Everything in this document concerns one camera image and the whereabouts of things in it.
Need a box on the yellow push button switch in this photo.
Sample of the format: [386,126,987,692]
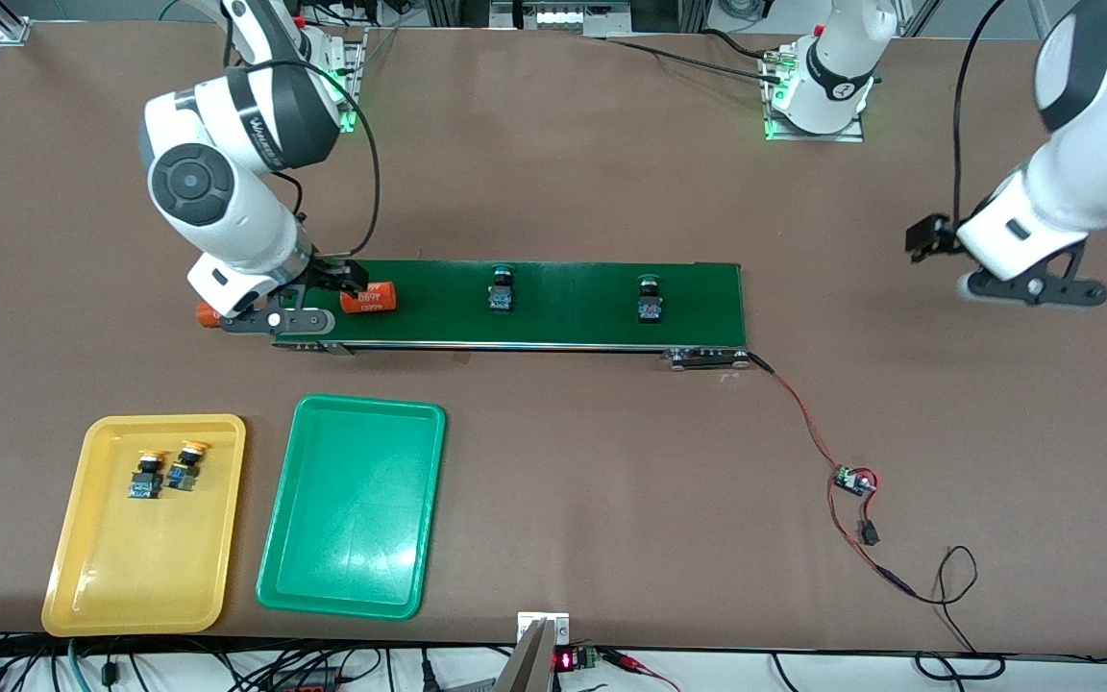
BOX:
[126,449,168,501]
[166,440,212,493]

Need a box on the green belt conveyor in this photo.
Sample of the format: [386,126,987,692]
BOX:
[271,257,754,372]

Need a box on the green plastic tray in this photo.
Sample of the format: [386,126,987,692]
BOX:
[256,394,447,621]

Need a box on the small black circuit board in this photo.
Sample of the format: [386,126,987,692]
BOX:
[832,464,879,498]

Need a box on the yellow plastic tray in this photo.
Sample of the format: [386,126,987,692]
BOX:
[40,414,248,637]

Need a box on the black power strip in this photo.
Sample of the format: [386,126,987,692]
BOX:
[265,668,345,692]

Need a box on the grey metal pole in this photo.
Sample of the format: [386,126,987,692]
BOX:
[494,620,554,692]

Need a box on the red clip lead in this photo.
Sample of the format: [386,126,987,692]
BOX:
[602,649,681,692]

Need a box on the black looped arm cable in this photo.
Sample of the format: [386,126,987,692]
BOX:
[270,171,310,227]

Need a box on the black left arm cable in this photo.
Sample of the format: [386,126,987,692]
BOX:
[951,0,1008,230]

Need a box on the red and black wire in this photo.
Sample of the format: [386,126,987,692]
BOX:
[746,352,883,549]

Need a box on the black cable bundle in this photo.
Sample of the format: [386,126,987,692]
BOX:
[582,29,785,83]

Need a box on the aluminium frame rack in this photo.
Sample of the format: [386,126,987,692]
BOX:
[424,0,708,35]

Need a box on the thin black cable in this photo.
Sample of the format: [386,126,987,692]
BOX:
[875,545,1008,680]

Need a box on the white bracket plate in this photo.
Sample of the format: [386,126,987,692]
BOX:
[517,612,571,645]

